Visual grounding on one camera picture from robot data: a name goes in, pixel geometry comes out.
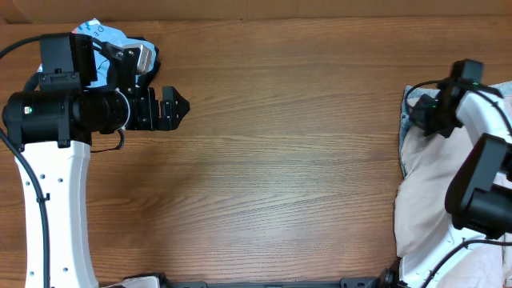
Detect beige khaki shorts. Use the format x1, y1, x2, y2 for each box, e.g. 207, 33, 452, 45
394, 126, 511, 288

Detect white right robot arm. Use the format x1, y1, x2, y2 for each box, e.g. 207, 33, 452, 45
376, 59, 511, 287

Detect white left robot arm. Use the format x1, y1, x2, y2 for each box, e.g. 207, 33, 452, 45
1, 33, 190, 287

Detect light blue denim jeans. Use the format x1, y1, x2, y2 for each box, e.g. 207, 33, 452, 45
398, 81, 512, 179

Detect black folded garment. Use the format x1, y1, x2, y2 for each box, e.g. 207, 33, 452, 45
125, 37, 161, 87

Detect light blue folded t-shirt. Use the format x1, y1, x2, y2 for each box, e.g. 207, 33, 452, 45
38, 18, 154, 90

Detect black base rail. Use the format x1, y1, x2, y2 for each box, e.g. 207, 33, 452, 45
125, 269, 407, 288

